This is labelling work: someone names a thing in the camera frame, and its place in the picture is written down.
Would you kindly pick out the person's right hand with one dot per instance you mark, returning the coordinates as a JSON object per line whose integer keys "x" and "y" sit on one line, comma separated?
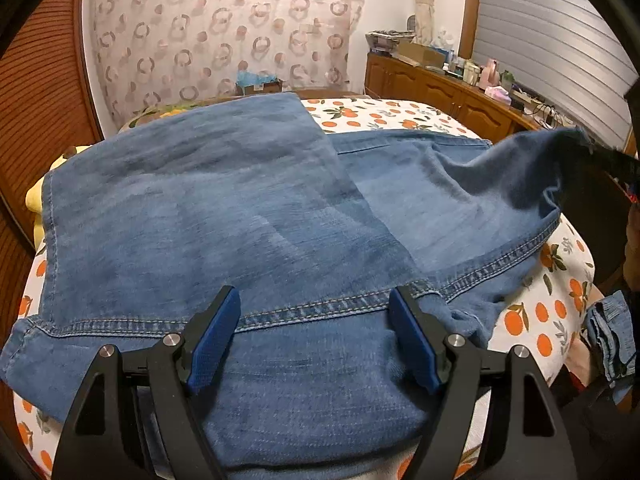
{"x": 631, "y": 265}

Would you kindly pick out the pink pouch on sideboard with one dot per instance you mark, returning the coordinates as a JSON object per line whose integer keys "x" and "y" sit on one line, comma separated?
{"x": 499, "y": 94}

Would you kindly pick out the brown louvered wardrobe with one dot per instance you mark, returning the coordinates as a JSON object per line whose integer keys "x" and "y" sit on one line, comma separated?
{"x": 46, "y": 107}

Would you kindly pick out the circle pattern lace curtain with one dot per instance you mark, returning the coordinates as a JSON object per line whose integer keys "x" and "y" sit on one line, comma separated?
{"x": 162, "y": 52}

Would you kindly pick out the pink bottle on sideboard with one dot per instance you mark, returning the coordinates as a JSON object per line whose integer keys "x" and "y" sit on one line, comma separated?
{"x": 489, "y": 76}

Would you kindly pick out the brown cardboard box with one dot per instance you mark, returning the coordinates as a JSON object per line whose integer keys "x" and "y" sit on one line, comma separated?
{"x": 422, "y": 55}

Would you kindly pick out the cardboard box with blue bag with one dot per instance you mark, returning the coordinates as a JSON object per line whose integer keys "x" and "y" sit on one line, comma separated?
{"x": 248, "y": 84}

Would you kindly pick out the blue denim pants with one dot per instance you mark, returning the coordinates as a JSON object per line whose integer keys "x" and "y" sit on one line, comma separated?
{"x": 314, "y": 230}

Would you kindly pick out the wooden sideboard cabinet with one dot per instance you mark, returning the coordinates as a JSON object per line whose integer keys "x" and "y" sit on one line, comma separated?
{"x": 390, "y": 78}

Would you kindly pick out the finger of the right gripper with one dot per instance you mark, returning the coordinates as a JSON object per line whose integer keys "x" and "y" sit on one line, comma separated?
{"x": 617, "y": 164}

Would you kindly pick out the orange print white bedsheet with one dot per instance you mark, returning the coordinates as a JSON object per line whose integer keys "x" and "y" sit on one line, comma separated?
{"x": 546, "y": 311}

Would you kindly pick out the grey window roller shutter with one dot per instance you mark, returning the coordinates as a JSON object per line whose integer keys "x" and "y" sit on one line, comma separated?
{"x": 564, "y": 51}

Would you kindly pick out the denim garment beside bed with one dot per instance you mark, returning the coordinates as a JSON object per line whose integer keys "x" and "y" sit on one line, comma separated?
{"x": 610, "y": 331}

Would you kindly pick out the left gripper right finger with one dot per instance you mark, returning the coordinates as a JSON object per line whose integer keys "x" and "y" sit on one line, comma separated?
{"x": 524, "y": 436}

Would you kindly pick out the yellow plush toy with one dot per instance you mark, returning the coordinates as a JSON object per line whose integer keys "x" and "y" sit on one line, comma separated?
{"x": 34, "y": 200}

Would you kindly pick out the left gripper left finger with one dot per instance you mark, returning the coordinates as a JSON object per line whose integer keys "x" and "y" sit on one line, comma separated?
{"x": 103, "y": 435}

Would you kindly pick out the stack of newspapers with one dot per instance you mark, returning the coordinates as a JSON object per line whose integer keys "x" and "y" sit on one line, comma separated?
{"x": 387, "y": 41}

